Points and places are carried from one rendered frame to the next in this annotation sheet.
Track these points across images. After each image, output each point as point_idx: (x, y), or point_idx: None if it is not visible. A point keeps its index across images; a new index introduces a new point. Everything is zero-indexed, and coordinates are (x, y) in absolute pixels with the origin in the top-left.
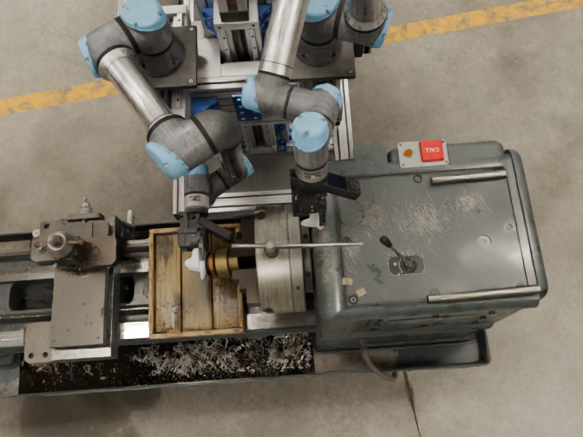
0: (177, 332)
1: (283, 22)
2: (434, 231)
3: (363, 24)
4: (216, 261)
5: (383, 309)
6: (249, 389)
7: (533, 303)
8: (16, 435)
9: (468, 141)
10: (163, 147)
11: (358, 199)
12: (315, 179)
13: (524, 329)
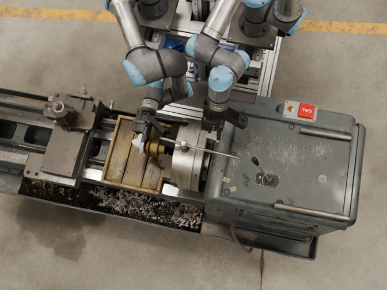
0: (118, 183)
1: (223, 4)
2: (292, 163)
3: (283, 16)
4: (151, 145)
5: (243, 203)
6: (160, 232)
7: (343, 228)
8: (12, 219)
9: (351, 111)
10: (133, 65)
11: (249, 130)
12: (217, 110)
13: (351, 245)
